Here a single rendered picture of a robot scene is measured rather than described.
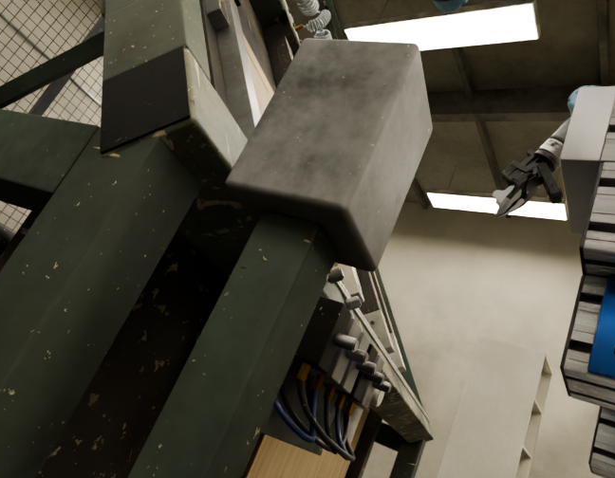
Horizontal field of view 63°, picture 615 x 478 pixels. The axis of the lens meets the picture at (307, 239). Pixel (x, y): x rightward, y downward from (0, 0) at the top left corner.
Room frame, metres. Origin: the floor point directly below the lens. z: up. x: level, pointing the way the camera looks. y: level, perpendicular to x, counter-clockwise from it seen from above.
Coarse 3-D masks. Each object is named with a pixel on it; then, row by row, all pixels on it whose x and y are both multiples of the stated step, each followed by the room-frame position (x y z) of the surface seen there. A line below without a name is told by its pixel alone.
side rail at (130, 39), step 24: (120, 0) 0.55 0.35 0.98; (144, 0) 0.53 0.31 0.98; (168, 0) 0.51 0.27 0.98; (192, 0) 0.54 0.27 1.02; (120, 24) 0.53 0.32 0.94; (144, 24) 0.51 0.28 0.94; (168, 24) 0.50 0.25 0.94; (192, 24) 0.51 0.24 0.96; (120, 48) 0.52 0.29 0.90; (144, 48) 0.50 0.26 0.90; (168, 48) 0.48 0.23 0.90; (192, 48) 0.49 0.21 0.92; (120, 72) 0.51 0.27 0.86
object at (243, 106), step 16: (224, 0) 0.84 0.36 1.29; (224, 32) 0.82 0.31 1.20; (240, 32) 0.84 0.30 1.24; (224, 48) 0.80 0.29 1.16; (240, 48) 0.80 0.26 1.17; (224, 64) 0.79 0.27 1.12; (240, 64) 0.78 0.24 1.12; (224, 80) 0.78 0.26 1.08; (240, 80) 0.77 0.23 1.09; (240, 96) 0.76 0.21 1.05; (240, 112) 0.75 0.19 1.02; (256, 112) 0.77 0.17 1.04; (240, 128) 0.74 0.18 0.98
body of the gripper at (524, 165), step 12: (528, 156) 1.17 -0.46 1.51; (540, 156) 1.13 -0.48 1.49; (552, 156) 1.10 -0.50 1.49; (516, 168) 1.15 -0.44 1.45; (528, 168) 1.13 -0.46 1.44; (552, 168) 1.13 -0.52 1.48; (516, 180) 1.15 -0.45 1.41; (528, 180) 1.12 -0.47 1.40; (540, 180) 1.14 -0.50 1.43; (528, 192) 1.15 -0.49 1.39
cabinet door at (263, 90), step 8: (248, 48) 0.99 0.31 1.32; (248, 56) 0.98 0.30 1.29; (256, 64) 1.03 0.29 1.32; (256, 72) 1.02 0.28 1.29; (256, 80) 0.99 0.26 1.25; (264, 80) 1.07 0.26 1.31; (256, 88) 0.96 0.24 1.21; (264, 88) 1.06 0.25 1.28; (256, 96) 0.94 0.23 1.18; (264, 96) 1.03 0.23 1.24; (264, 104) 0.99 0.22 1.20
